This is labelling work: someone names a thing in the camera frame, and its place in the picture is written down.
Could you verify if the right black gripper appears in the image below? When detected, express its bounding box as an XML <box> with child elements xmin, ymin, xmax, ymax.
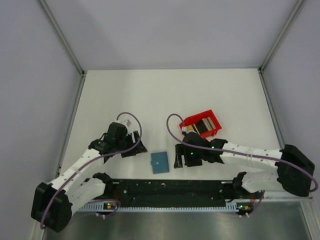
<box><xmin>174</xmin><ymin>143</ymin><xmax>204</xmax><ymax>169</ymax></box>

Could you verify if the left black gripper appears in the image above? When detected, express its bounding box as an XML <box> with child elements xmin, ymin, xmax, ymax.
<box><xmin>115</xmin><ymin>130</ymin><xmax>147</xmax><ymax>158</ymax></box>

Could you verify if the blue leather card holder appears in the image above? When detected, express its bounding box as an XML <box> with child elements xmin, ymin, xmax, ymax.
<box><xmin>150</xmin><ymin>151</ymin><xmax>170</xmax><ymax>174</ymax></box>

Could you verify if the red plastic bin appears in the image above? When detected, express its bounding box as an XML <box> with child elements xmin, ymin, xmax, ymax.
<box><xmin>179</xmin><ymin>109</ymin><xmax>222</xmax><ymax>138</ymax></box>

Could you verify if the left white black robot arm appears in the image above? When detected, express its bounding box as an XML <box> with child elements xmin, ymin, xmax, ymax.
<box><xmin>30</xmin><ymin>121</ymin><xmax>147</xmax><ymax>233</ymax></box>

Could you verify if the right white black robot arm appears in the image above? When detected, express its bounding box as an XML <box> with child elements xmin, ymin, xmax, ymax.
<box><xmin>174</xmin><ymin>132</ymin><xmax>319</xmax><ymax>198</ymax></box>

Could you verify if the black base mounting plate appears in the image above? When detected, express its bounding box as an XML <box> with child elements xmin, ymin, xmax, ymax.
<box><xmin>98</xmin><ymin>179</ymin><xmax>251</xmax><ymax>207</ymax></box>

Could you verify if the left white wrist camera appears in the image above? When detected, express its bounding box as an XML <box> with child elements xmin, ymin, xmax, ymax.
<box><xmin>117</xmin><ymin>119</ymin><xmax>132</xmax><ymax>129</ymax></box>

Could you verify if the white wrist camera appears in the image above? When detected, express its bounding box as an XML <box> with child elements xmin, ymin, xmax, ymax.
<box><xmin>181</xmin><ymin>126</ymin><xmax>189</xmax><ymax>135</ymax></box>
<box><xmin>117</xmin><ymin>119</ymin><xmax>132</xmax><ymax>129</ymax></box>

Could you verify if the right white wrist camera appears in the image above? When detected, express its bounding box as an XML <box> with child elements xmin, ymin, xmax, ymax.
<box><xmin>181</xmin><ymin>126</ymin><xmax>189</xmax><ymax>135</ymax></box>

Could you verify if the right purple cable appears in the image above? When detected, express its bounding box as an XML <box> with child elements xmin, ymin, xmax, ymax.
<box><xmin>166</xmin><ymin>113</ymin><xmax>320</xmax><ymax>193</ymax></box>

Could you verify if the purple cable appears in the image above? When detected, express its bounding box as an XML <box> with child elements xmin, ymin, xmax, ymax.
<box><xmin>166</xmin><ymin>113</ymin><xmax>320</xmax><ymax>193</ymax></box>
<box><xmin>39</xmin><ymin>112</ymin><xmax>143</xmax><ymax>230</ymax></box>

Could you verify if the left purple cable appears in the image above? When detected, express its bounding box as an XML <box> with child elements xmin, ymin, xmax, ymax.
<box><xmin>39</xmin><ymin>112</ymin><xmax>143</xmax><ymax>230</ymax></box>

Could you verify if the grey slotted cable duct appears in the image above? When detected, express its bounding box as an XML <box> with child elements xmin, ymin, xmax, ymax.
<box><xmin>78</xmin><ymin>202</ymin><xmax>253</xmax><ymax>214</ymax></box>

